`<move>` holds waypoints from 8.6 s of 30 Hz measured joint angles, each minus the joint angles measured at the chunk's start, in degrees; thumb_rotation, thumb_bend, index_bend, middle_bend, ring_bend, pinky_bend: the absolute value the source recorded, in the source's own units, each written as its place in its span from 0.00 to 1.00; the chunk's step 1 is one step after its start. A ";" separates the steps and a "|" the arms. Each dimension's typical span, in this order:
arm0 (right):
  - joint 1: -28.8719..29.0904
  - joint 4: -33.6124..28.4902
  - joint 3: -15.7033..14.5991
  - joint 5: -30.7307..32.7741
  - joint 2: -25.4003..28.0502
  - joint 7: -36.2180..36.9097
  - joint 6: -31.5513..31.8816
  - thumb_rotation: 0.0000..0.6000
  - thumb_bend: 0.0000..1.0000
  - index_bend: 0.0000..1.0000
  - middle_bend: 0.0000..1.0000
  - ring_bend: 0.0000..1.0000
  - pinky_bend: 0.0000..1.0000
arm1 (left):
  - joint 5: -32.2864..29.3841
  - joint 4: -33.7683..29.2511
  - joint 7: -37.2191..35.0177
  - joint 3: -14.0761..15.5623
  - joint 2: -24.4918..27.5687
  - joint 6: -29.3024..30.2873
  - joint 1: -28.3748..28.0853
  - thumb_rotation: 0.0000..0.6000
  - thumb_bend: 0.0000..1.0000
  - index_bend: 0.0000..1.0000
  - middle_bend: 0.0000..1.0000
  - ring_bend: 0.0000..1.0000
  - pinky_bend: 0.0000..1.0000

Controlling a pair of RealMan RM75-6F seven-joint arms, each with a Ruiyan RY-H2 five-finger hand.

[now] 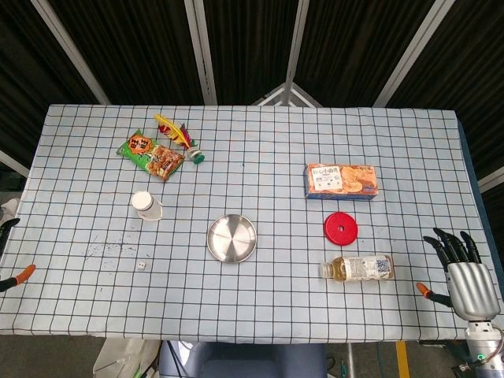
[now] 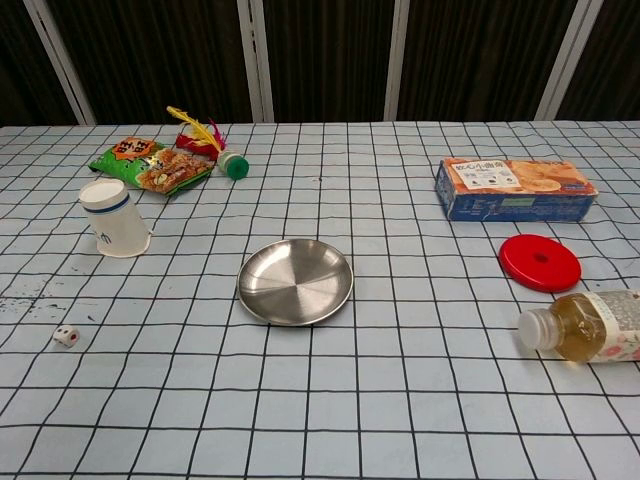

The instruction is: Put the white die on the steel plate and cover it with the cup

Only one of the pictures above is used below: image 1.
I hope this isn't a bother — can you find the white plastic bag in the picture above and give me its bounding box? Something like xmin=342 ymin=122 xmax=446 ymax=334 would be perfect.
xmin=93 ymin=337 xmax=161 ymax=378

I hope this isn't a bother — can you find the red round disc lid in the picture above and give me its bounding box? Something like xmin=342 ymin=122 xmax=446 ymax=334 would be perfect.
xmin=323 ymin=211 xmax=359 ymax=248

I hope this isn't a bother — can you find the light blue checked tablecloth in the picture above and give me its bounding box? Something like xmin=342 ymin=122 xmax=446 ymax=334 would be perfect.
xmin=0 ymin=103 xmax=498 ymax=343

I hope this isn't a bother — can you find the green snack bag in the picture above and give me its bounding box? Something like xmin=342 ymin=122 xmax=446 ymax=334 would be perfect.
xmin=115 ymin=128 xmax=186 ymax=183

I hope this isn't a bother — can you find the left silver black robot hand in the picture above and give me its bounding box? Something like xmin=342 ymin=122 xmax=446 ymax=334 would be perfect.
xmin=0 ymin=217 xmax=37 ymax=293

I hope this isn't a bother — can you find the white metal partition post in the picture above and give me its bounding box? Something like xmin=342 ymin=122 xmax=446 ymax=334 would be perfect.
xmin=283 ymin=0 xmax=310 ymax=106
xmin=372 ymin=0 xmax=456 ymax=108
xmin=30 ymin=0 xmax=112 ymax=106
xmin=183 ymin=0 xmax=218 ymax=106

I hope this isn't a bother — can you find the white paper cup blue stripe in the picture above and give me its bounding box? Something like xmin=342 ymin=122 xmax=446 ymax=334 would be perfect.
xmin=130 ymin=191 xmax=164 ymax=222

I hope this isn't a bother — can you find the orange blue cookie box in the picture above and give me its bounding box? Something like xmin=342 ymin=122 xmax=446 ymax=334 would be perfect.
xmin=302 ymin=163 xmax=380 ymax=201

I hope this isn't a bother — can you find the green floor cable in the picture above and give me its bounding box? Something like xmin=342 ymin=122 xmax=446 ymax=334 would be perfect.
xmin=376 ymin=341 xmax=395 ymax=378

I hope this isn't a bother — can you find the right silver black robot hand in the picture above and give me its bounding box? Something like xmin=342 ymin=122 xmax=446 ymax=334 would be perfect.
xmin=416 ymin=227 xmax=501 ymax=321

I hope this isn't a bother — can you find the round stainless steel plate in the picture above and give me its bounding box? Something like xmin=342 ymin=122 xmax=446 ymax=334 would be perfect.
xmin=206 ymin=213 xmax=258 ymax=262

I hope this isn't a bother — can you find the white shoe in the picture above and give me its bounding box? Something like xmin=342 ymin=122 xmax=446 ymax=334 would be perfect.
xmin=0 ymin=198 xmax=20 ymax=229

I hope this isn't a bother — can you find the colourful feather shuttlecock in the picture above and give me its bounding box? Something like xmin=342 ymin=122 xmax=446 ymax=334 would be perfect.
xmin=153 ymin=113 xmax=206 ymax=165

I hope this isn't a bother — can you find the blue-grey robot torso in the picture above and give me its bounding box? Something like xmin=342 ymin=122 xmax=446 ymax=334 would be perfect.
xmin=158 ymin=340 xmax=328 ymax=378

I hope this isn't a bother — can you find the grey metal table leg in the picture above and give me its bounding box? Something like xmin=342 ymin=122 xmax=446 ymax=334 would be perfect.
xmin=346 ymin=341 xmax=357 ymax=378

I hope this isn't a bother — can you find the clear tea bottle white cap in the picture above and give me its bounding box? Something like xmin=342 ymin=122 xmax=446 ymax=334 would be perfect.
xmin=318 ymin=254 xmax=395 ymax=283

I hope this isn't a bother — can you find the white triangular metal frame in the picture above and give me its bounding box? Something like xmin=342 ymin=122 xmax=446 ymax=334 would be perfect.
xmin=251 ymin=81 xmax=323 ymax=107

